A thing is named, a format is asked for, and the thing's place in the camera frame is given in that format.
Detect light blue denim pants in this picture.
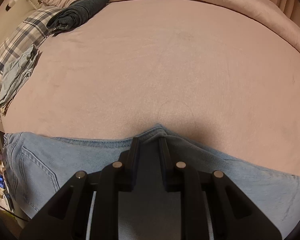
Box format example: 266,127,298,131
2,123,300,240

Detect dark grey folded garment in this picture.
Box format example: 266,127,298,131
46,0,110,34

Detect pink padded headboard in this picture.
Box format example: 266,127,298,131
250,0,300,32

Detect pale blue folded garment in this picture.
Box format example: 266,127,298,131
0,44,38,108

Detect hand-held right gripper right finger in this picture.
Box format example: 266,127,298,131
159,137,282,240

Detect plaid pillow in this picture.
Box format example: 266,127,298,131
0,5,65,105

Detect pink bed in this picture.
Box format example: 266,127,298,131
0,0,300,178

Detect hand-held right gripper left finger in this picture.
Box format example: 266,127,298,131
20,137,141,240

